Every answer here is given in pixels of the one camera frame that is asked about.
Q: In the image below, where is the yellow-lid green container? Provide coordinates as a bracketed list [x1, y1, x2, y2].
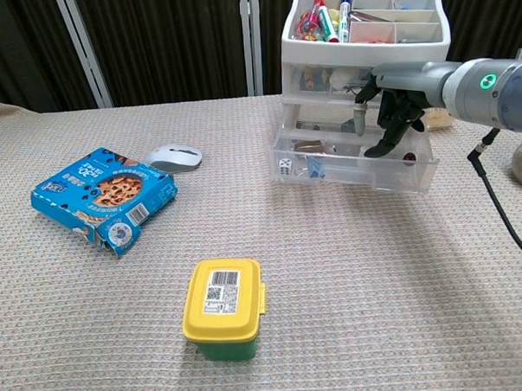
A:
[179, 255, 272, 364]

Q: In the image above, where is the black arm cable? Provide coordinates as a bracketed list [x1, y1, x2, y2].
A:
[465, 126, 522, 269]

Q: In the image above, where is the blue-capped marker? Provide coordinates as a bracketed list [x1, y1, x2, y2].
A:
[338, 0, 356, 44]

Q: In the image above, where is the blue cookie box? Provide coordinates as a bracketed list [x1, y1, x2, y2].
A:
[28, 144, 181, 261]

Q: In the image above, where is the beige woven tablecloth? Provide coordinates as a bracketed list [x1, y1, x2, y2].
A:
[0, 76, 522, 391]

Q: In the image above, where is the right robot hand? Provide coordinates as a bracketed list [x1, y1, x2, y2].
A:
[351, 61, 449, 159]

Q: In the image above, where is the blue binder clip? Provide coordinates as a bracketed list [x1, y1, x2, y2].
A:
[305, 155, 328, 180]

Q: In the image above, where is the brown wrapped item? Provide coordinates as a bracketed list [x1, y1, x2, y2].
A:
[293, 139, 325, 154]

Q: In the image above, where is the black pleated screen curtain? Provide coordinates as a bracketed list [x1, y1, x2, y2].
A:
[0, 0, 522, 115]

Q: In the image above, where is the beige snack bag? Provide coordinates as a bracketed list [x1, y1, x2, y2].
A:
[425, 107, 454, 132]

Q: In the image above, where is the white computer mouse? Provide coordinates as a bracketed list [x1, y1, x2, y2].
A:
[144, 143, 203, 175]

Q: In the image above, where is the white plastic drawer organizer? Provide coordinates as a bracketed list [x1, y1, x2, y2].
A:
[277, 0, 458, 161]

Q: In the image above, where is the grey screen frame post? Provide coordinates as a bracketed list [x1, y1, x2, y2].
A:
[54, 0, 114, 111]
[239, 0, 265, 98]

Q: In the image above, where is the red-capped marker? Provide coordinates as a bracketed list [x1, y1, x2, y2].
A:
[311, 0, 342, 45]

